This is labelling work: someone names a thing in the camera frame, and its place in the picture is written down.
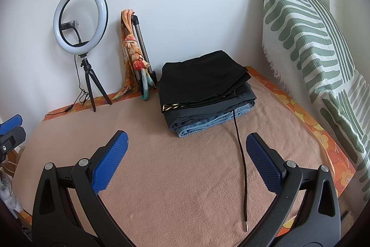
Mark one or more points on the white ring light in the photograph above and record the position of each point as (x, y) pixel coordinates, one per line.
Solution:
(79, 25)

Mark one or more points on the black pants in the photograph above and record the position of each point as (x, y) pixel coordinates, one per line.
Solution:
(201, 81)

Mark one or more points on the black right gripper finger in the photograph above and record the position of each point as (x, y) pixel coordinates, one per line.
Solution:
(18, 134)

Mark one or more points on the grey folded tripod stand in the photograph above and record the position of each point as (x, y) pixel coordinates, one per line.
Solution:
(136, 25)

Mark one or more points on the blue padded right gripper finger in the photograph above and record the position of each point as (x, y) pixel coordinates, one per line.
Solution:
(10, 124)

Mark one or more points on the folded dark grey pants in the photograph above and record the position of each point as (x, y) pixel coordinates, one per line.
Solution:
(187, 116)

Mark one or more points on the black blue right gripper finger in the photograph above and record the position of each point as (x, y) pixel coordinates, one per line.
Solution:
(67, 208)
(318, 221)

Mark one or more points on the folded blue jeans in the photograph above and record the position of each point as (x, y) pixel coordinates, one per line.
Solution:
(183, 129)

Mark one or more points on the orange floral bed sheet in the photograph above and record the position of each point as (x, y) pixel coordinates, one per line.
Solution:
(312, 119)

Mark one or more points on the orange patterned scarf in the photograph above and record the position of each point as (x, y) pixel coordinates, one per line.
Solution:
(137, 76)

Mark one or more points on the green striped white pillow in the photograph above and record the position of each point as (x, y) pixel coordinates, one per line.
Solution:
(309, 55)

